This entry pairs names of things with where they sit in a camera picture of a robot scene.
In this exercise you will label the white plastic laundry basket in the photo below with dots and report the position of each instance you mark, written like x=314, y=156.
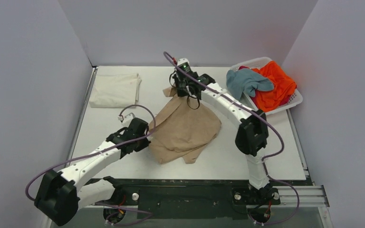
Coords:
x=258, y=63

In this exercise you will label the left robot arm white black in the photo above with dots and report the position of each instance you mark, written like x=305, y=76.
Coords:
x=63, y=193

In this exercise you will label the tan t shirt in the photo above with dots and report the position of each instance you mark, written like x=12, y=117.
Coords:
x=182, y=129

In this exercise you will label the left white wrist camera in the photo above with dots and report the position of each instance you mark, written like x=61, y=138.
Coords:
x=126, y=119

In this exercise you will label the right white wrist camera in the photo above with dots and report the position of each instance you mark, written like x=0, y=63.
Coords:
x=184, y=64

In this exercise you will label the folded cream t shirt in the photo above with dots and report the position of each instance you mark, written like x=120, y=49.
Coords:
x=115, y=91

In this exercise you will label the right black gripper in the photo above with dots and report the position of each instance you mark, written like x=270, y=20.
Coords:
x=184, y=90

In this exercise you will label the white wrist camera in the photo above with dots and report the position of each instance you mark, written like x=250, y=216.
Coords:
x=126, y=119
x=184, y=64

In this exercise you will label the aluminium rail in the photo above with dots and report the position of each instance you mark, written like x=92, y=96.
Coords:
x=309, y=196

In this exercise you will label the orange t shirt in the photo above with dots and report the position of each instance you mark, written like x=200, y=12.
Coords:
x=284, y=87

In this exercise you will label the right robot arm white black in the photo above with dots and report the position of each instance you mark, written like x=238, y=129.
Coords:
x=252, y=130

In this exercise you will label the blue grey t shirt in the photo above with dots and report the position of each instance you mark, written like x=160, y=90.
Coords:
x=246, y=81

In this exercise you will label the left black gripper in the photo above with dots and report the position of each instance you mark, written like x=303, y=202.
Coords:
x=143, y=126

